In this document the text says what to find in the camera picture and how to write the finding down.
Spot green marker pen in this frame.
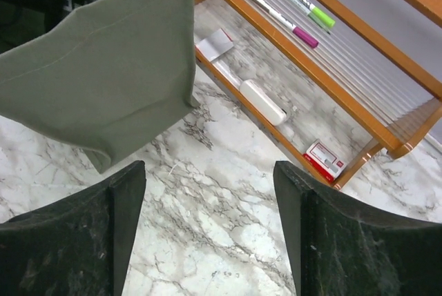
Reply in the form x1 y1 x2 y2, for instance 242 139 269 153
290 0 336 32

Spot wooden shelf rack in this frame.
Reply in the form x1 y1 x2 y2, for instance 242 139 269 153
195 0 441 189

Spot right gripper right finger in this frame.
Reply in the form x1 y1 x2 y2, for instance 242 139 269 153
273 161 441 295

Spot grey folded card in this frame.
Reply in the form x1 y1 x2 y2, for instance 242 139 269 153
195 28 234 62

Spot red card box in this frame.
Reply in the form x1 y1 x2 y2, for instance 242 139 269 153
303 139 347 183

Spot white eraser case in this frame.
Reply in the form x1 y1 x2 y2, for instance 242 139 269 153
239 79 287 126

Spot magenta marker pen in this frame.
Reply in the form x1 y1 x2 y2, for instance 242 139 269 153
252 0 319 48

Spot green canvas bag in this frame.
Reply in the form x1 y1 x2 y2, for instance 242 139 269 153
1 0 198 172

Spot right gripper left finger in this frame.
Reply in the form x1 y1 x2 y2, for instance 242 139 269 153
1 161 146 295

